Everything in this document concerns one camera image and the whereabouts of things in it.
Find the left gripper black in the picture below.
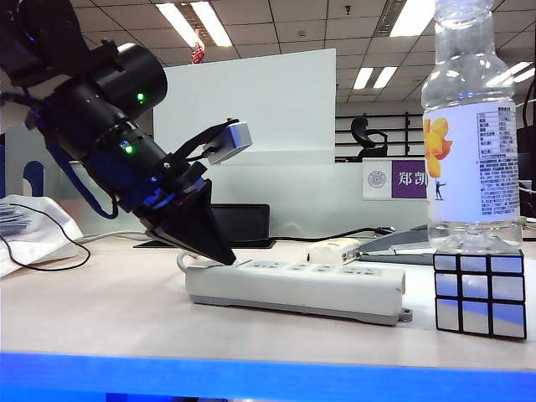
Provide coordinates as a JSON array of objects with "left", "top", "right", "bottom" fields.
[{"left": 121, "top": 154, "right": 237, "bottom": 265}]

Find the white power strip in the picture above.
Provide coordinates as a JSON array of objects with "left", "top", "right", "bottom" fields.
[{"left": 184, "top": 258, "right": 414, "bottom": 327}]

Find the blue edge strip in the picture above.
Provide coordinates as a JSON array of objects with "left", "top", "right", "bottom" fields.
[{"left": 0, "top": 351, "right": 536, "bottom": 402}]

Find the white paper stack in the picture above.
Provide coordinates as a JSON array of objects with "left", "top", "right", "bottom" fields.
[{"left": 0, "top": 194, "right": 85, "bottom": 280}]

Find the frosted glass desk divider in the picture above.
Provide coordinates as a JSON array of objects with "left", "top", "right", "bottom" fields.
[{"left": 58, "top": 162, "right": 429, "bottom": 240}]

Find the yellow tissue pack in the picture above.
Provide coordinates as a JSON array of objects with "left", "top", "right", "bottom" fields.
[{"left": 305, "top": 237, "right": 361, "bottom": 265}]

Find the white partition board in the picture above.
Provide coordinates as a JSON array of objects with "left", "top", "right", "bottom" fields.
[{"left": 152, "top": 49, "right": 338, "bottom": 167}]

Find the red hanging ornament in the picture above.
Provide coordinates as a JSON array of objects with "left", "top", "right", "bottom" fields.
[{"left": 191, "top": 28, "right": 209, "bottom": 65}]

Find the black office chair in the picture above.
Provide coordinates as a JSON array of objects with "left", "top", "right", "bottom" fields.
[{"left": 350, "top": 116, "right": 389, "bottom": 162}]

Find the grey stapler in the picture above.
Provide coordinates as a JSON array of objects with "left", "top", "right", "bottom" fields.
[{"left": 358, "top": 224, "right": 435, "bottom": 265}]

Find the purple white name plate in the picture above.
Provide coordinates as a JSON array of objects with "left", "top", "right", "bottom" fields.
[{"left": 362, "top": 157, "right": 429, "bottom": 201}]

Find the clear labelled water bottle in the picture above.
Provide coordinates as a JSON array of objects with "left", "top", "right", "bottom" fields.
[{"left": 420, "top": 0, "right": 524, "bottom": 256}]

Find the silver mirror puzzle cube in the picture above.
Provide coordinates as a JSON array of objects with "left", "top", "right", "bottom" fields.
[{"left": 433, "top": 250, "right": 528, "bottom": 340}]

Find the black monitor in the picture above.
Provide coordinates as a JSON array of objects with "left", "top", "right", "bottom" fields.
[{"left": 517, "top": 125, "right": 536, "bottom": 219}]

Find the white power strip cable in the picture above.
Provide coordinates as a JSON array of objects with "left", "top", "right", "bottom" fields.
[{"left": 77, "top": 231, "right": 219, "bottom": 272}]

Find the thin black wire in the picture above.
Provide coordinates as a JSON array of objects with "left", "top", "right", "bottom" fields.
[{"left": 0, "top": 203, "right": 92, "bottom": 272}]

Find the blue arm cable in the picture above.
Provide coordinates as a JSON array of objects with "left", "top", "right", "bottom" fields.
[{"left": 24, "top": 104, "right": 121, "bottom": 221}]

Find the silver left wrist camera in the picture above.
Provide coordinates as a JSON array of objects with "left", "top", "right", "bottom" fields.
[{"left": 205, "top": 120, "right": 254, "bottom": 166}]

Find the thick black cable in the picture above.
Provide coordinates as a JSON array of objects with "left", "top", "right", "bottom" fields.
[{"left": 270, "top": 226, "right": 397, "bottom": 244}]

